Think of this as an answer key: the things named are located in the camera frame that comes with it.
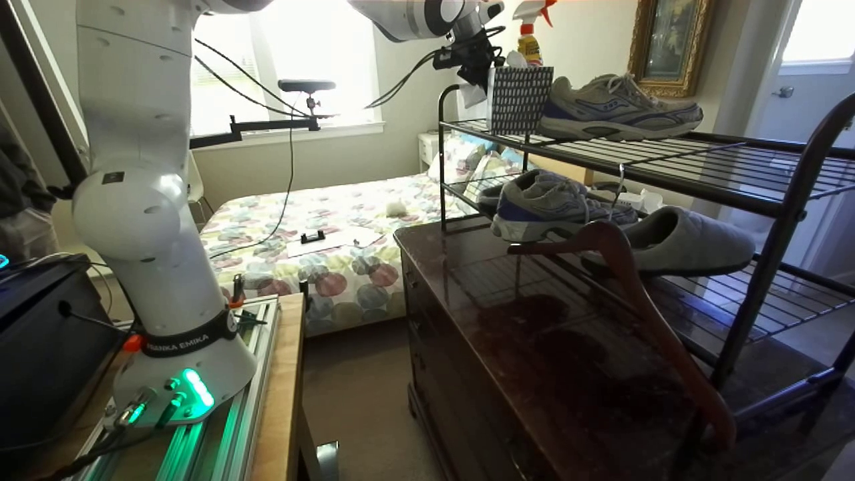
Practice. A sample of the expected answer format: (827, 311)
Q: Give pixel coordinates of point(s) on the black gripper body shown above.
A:
(478, 53)

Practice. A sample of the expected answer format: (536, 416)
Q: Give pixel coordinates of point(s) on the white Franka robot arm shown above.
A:
(142, 205)

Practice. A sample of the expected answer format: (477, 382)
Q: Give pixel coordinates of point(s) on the floral pillow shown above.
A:
(462, 164)

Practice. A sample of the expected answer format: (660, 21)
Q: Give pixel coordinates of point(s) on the grey mesh sneaker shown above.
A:
(616, 112)

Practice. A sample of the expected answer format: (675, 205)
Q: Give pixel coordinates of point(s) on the grey blue sneaker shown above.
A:
(542, 205)

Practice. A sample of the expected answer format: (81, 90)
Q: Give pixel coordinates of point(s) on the bright window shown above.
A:
(338, 56)

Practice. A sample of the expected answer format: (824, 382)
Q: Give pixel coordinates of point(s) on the small white object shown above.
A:
(397, 209)

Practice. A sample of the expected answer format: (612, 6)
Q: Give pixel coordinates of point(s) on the gold framed painting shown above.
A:
(671, 42)

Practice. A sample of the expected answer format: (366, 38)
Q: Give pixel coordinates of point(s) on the small black object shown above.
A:
(314, 236)

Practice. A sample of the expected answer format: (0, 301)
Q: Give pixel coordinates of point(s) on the floral patterned fabric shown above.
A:
(294, 257)

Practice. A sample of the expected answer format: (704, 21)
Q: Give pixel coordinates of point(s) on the grey slipper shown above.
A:
(685, 243)

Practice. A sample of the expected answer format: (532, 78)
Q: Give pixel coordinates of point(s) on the dark wooden dresser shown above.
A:
(536, 383)

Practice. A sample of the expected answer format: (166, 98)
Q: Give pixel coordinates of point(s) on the white panel door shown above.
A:
(803, 108)

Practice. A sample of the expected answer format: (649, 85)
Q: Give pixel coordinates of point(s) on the reddish wooden clothes hanger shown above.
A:
(671, 344)

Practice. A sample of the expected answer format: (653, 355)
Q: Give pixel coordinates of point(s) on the light wooden robot table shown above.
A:
(280, 403)

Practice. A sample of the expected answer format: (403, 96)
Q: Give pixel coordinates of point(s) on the black control box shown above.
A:
(43, 350)

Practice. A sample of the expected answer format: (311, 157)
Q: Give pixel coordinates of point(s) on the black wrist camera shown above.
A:
(447, 61)

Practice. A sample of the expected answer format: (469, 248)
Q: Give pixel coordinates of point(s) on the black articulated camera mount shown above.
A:
(258, 128)

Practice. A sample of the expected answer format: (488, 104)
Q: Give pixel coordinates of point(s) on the green lit metal base plate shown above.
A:
(223, 438)

